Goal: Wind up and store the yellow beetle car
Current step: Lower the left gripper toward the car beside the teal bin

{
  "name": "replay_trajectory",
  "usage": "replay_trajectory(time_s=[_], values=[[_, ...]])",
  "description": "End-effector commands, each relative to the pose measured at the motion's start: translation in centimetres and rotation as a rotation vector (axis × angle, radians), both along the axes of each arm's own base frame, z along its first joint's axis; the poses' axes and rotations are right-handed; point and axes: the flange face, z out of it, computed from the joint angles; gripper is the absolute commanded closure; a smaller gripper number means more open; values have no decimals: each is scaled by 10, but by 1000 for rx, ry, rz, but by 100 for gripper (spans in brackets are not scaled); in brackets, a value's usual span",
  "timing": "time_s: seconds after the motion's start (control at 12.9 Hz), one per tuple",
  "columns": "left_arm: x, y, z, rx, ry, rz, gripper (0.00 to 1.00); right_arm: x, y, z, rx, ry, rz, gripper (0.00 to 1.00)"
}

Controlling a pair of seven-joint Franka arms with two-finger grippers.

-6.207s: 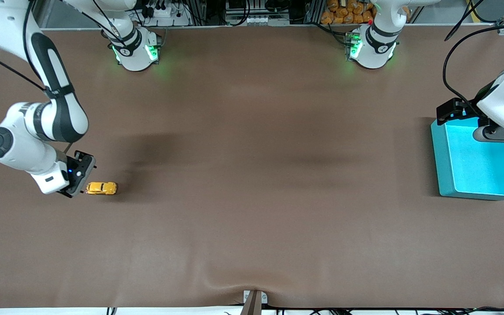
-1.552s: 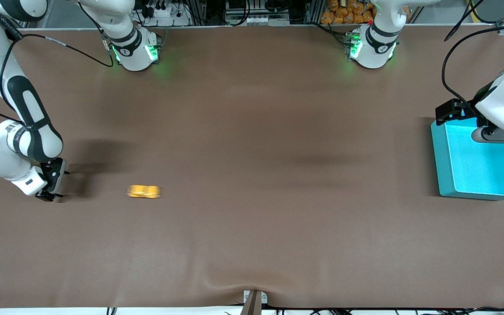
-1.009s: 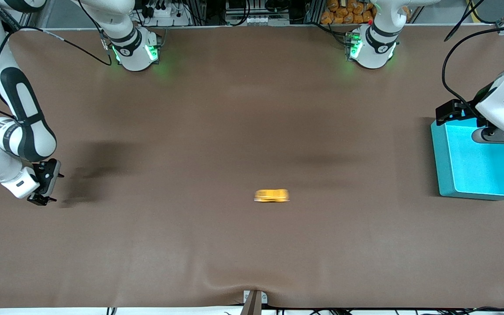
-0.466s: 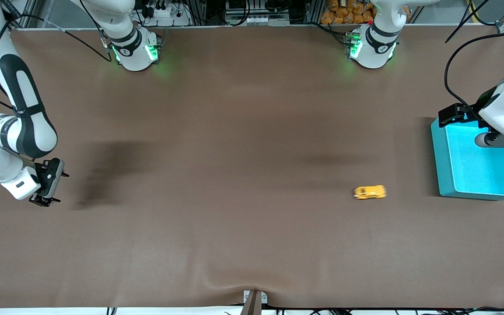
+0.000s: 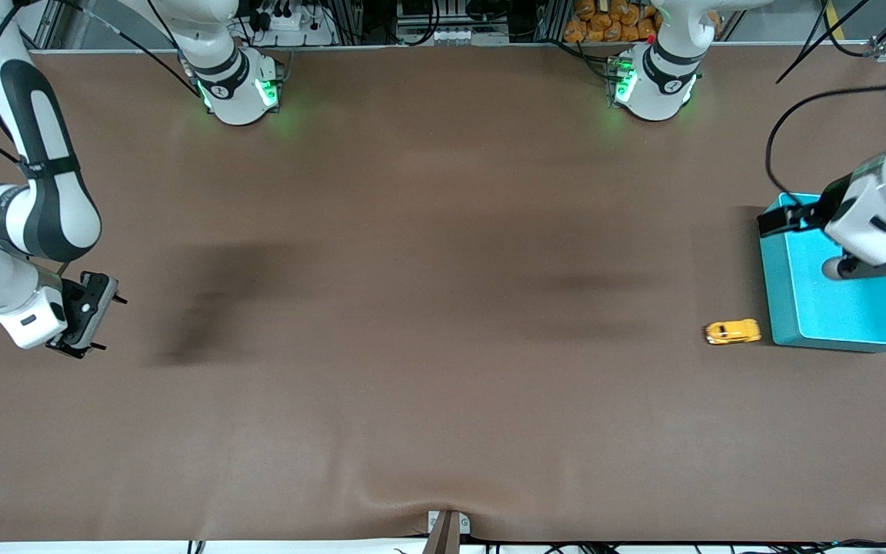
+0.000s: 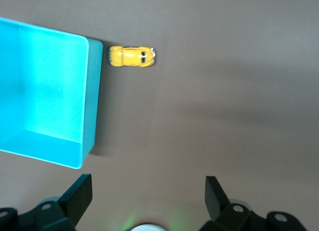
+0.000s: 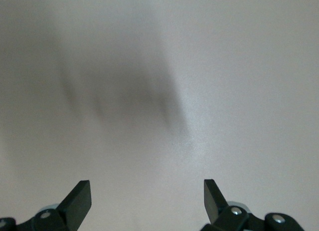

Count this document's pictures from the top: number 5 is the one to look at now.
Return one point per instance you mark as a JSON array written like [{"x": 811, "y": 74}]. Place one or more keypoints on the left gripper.
[{"x": 811, "y": 212}]

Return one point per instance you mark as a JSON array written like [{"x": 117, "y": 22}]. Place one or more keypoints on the yellow beetle toy car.
[{"x": 731, "y": 332}]

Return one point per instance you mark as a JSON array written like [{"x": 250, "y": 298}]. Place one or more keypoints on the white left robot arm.
[{"x": 662, "y": 77}]

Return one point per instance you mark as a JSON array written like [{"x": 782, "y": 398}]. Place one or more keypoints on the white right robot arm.
[{"x": 51, "y": 154}]

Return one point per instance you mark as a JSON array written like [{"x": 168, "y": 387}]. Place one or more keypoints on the teal plastic storage box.
[{"x": 835, "y": 315}]

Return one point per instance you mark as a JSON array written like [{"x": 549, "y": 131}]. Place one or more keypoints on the orange packaged items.
[{"x": 604, "y": 27}]

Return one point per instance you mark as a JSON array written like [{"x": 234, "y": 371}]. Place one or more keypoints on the brown table mat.
[{"x": 443, "y": 308}]

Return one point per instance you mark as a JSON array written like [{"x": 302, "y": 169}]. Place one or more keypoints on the white power strip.
[{"x": 289, "y": 23}]

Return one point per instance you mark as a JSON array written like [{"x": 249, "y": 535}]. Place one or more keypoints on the grey table edge bracket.
[{"x": 443, "y": 538}]

